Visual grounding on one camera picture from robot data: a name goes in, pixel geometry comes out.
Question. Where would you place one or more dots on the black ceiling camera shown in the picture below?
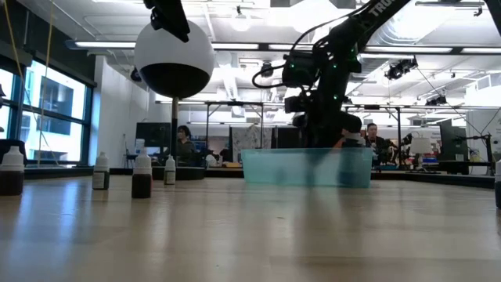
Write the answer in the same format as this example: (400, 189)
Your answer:
(267, 69)

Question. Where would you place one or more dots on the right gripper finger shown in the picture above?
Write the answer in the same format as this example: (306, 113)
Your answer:
(316, 164)

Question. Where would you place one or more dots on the person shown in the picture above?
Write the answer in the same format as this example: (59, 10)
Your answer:
(184, 149)
(373, 135)

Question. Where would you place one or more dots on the black metal frame stand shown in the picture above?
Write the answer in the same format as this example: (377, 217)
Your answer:
(398, 129)
(219, 103)

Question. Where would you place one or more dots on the small labelled food coloring bottle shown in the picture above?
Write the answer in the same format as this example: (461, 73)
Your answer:
(101, 176)
(170, 176)

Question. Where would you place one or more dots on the small dark food coloring bottle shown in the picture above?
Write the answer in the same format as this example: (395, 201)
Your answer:
(498, 192)

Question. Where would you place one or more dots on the black office chair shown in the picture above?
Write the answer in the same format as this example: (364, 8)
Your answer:
(11, 142)

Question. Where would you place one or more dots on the white and black sphere lamp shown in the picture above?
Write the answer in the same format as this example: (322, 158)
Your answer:
(172, 58)

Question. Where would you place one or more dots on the small brown food coloring bottle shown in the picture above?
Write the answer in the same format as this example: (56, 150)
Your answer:
(11, 168)

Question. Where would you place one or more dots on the white lampshade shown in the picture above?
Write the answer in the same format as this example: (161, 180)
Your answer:
(420, 145)

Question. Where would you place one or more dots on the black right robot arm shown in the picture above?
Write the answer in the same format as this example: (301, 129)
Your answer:
(344, 47)

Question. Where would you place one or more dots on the large office window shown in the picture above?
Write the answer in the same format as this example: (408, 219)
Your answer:
(58, 98)

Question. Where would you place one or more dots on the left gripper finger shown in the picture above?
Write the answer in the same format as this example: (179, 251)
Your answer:
(172, 19)

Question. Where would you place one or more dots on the black computer monitor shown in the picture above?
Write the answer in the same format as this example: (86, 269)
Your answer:
(452, 137)
(154, 135)

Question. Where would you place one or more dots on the teal translucent plastic bin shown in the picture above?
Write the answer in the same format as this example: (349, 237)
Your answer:
(274, 164)

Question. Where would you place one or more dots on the black camera stand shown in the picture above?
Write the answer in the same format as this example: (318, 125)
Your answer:
(488, 152)

